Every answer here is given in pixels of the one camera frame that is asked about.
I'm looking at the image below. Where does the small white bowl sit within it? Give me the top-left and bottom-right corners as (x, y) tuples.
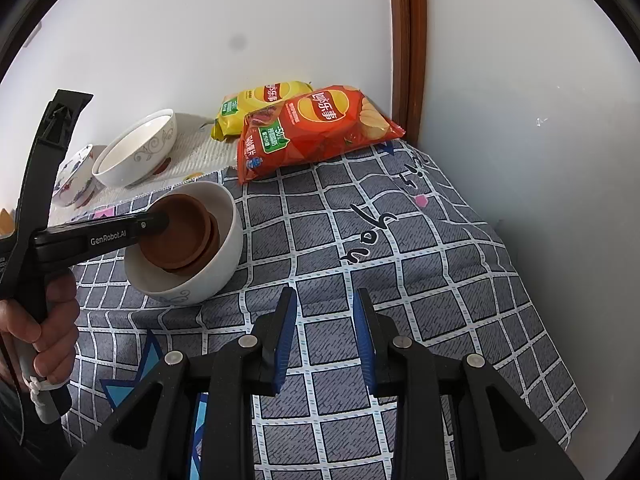
(123, 181), (244, 306)

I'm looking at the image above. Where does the grey checkered cloth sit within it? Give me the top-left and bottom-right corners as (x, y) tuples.
(60, 137), (589, 480)

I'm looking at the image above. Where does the crane patterned porcelain bowl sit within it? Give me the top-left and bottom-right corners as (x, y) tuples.
(52, 144), (97, 208)

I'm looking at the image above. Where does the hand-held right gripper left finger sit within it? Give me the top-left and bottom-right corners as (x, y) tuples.
(60, 285), (299, 480)

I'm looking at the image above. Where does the red chip bag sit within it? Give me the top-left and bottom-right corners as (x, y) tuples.
(236, 85), (405, 186)

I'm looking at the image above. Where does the small brown bowl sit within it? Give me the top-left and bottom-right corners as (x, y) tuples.
(165, 212), (221, 277)
(138, 194), (213, 269)

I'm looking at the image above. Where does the person's left hand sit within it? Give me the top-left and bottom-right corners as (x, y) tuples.
(0, 271), (81, 389)

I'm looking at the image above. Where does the large white grey-patterned bowl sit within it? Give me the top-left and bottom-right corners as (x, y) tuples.
(91, 109), (178, 189)

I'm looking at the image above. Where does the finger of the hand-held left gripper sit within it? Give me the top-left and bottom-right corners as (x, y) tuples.
(136, 211), (171, 242)
(0, 89), (95, 321)

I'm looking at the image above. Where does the yellow chip bag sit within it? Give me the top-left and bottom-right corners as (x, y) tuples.
(210, 80), (314, 141)

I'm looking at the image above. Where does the person's dark clothing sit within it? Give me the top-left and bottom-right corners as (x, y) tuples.
(0, 350), (86, 480)

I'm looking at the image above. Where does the wooden door frame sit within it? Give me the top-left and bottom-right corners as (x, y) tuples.
(387, 0), (429, 144)

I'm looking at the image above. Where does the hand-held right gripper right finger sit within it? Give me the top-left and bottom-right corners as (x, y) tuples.
(352, 287), (585, 480)

